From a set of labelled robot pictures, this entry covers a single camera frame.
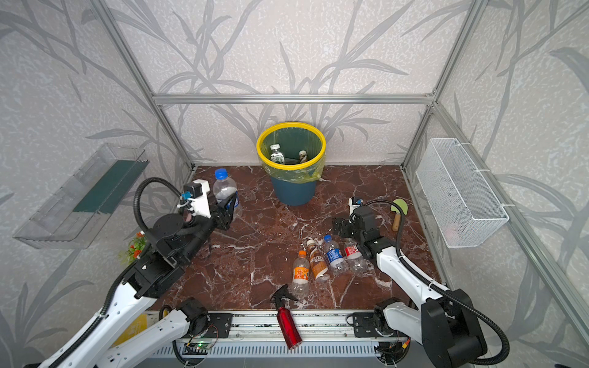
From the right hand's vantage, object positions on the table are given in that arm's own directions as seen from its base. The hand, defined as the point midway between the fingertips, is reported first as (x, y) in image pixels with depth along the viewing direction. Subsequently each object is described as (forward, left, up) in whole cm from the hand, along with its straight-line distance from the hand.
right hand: (344, 212), depth 88 cm
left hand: (-8, +34, +25) cm, 43 cm away
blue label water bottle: (-15, +4, -7) cm, 17 cm away
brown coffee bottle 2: (-17, +10, -7) cm, 21 cm away
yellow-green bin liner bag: (+30, +20, +11) cm, 38 cm away
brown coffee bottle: (+28, +16, +4) cm, 32 cm away
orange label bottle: (-23, +17, -10) cm, 30 cm away
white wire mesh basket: (-13, -29, +23) cm, 39 cm away
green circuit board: (-42, +49, -13) cm, 66 cm away
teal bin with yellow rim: (+18, +23, -11) cm, 31 cm away
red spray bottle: (-39, +19, -8) cm, 44 cm away
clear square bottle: (+23, +27, +8) cm, 37 cm away
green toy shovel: (+4, -25, -11) cm, 27 cm away
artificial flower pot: (-16, +69, +6) cm, 72 cm away
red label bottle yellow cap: (-15, -4, -13) cm, 20 cm away
